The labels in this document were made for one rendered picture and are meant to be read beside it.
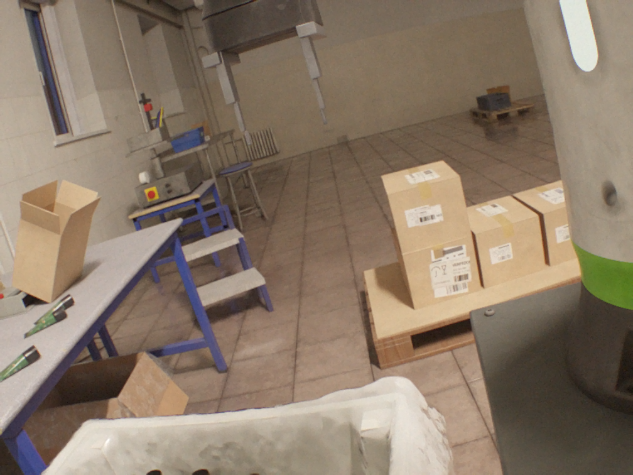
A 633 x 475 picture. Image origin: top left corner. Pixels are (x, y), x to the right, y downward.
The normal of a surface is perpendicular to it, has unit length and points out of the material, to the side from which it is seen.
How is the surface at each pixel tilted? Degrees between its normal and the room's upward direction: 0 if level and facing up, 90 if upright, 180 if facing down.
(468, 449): 0
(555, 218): 90
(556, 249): 90
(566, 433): 0
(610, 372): 62
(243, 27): 90
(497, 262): 90
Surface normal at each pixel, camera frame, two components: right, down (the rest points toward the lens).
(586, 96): -0.88, 0.34
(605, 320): -0.97, 0.16
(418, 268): -0.01, 0.25
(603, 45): -0.77, 0.35
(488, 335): -0.27, -0.93
